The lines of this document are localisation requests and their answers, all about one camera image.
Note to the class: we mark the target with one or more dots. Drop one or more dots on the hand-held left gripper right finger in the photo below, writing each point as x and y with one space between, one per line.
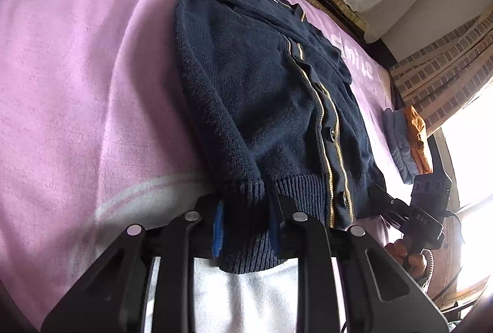
274 236

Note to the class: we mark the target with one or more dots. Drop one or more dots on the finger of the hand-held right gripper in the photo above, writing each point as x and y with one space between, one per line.
389 202

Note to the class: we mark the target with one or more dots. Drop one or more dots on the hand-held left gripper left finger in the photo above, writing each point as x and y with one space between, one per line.
217 229

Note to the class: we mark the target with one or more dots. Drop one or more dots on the navy knitted cardigan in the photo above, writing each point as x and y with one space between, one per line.
269 105

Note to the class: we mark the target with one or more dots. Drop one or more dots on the person's right hand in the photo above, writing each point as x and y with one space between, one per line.
416 260

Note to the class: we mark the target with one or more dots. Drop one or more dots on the folded grey cloth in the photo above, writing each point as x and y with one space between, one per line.
400 148

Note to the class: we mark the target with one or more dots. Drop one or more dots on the bright window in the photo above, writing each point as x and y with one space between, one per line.
470 163

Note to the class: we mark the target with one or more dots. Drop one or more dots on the folded orange cloth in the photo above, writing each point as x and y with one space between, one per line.
418 136

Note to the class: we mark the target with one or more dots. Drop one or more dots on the beige checked curtain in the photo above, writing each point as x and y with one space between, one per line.
443 63

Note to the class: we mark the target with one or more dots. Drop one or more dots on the purple printed blanket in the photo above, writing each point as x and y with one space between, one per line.
96 67

